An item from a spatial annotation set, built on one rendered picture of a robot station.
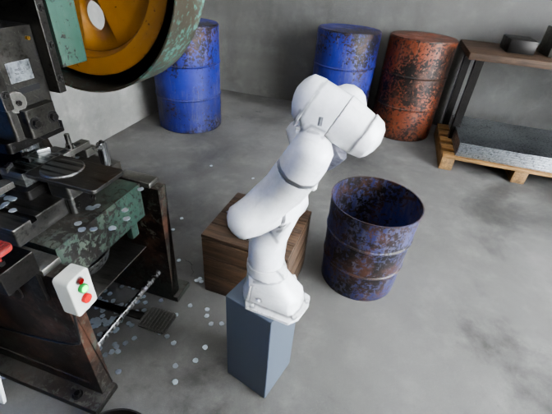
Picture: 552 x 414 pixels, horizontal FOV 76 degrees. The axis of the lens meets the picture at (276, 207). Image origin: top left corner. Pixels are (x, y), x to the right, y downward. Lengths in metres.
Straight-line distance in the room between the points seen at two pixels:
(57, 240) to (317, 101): 0.84
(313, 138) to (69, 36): 0.80
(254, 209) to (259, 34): 3.56
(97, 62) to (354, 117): 0.99
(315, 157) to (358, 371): 1.08
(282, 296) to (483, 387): 1.00
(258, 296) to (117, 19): 1.01
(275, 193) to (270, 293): 0.37
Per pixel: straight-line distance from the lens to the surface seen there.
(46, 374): 1.70
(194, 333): 1.68
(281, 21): 4.24
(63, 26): 1.26
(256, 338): 1.24
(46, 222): 1.26
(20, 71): 1.22
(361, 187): 1.89
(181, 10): 1.24
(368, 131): 0.78
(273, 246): 1.02
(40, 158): 1.38
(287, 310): 1.12
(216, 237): 1.56
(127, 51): 1.39
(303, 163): 0.76
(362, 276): 1.73
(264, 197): 0.87
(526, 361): 1.99
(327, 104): 0.77
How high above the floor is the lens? 1.35
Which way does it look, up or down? 35 degrees down
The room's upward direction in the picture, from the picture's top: 4 degrees clockwise
